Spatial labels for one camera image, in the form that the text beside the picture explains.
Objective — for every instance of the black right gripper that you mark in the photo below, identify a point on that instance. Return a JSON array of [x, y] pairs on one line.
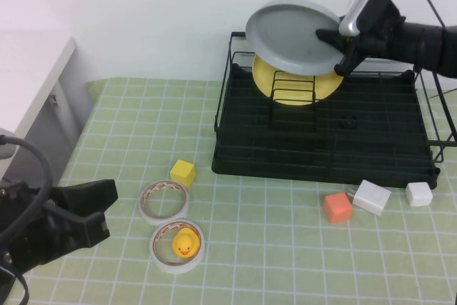
[[382, 37]]

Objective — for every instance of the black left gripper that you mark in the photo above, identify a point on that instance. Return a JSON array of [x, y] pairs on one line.
[[32, 226]]

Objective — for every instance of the grey plate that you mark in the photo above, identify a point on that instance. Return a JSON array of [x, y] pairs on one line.
[[285, 33]]

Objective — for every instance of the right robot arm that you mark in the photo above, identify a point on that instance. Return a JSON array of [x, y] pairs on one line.
[[428, 46]]

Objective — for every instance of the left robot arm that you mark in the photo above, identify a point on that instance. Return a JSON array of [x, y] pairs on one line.
[[7, 283]]

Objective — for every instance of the yellow plate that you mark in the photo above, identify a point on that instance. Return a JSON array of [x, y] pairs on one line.
[[260, 80]]

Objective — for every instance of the white double-sided tape roll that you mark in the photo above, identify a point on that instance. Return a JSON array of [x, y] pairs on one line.
[[155, 255], [143, 208]]

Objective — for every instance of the yellow rubber duck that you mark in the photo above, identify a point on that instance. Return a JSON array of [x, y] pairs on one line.
[[185, 242]]

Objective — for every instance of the yellow cube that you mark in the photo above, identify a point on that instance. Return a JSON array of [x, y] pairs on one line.
[[183, 173]]

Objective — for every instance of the small cabinet side latch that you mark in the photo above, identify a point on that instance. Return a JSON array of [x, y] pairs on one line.
[[54, 99]]

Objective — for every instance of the white charger adapter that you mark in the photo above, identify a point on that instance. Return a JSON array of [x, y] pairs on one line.
[[371, 198]]

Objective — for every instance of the white side cabinet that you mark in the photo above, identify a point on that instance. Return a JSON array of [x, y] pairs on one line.
[[32, 69]]

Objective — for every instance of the orange cube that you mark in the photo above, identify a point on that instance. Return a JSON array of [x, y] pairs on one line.
[[337, 208]]

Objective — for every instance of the white cube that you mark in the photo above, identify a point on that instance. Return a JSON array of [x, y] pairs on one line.
[[418, 194]]

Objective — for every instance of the green checked tablecloth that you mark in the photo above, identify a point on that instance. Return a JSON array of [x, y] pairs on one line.
[[285, 265]]

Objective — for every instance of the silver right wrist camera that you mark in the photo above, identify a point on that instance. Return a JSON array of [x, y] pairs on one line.
[[353, 15]]

